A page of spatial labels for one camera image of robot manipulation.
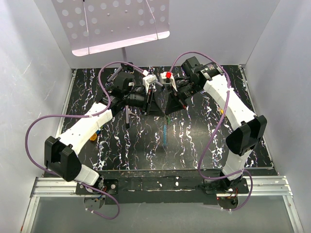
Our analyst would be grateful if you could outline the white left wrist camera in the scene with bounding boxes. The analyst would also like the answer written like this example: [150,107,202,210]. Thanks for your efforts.
[142,70,158,94]

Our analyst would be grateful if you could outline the aluminium frame rail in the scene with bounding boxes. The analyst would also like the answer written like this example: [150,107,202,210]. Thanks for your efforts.
[31,177,81,197]

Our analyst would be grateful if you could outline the key with green tag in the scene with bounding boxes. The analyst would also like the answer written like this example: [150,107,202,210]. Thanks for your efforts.
[165,116,171,124]

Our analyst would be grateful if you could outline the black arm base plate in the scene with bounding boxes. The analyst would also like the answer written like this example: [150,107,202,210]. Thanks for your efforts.
[75,169,251,206]

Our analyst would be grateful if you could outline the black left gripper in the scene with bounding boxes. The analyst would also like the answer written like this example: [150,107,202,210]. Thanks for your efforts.
[123,88,165,117]

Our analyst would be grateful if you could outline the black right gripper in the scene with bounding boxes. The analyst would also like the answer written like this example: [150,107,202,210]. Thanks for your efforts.
[164,80,202,116]

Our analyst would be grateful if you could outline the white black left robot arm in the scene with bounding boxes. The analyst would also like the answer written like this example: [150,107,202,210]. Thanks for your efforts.
[44,72,164,194]

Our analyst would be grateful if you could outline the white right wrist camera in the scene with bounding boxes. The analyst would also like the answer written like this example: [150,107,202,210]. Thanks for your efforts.
[159,72,177,92]

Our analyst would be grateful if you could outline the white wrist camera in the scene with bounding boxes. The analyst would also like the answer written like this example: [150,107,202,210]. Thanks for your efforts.
[142,70,158,94]
[159,72,177,92]

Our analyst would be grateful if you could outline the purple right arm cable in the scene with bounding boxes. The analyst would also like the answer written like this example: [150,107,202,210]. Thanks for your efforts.
[170,50,253,211]

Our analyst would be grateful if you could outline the colourful toy block car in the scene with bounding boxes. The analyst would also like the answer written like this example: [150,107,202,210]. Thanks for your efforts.
[90,130,101,141]

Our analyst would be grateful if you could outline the perforated music stand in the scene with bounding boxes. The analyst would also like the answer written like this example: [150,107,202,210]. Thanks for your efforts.
[51,0,171,129]

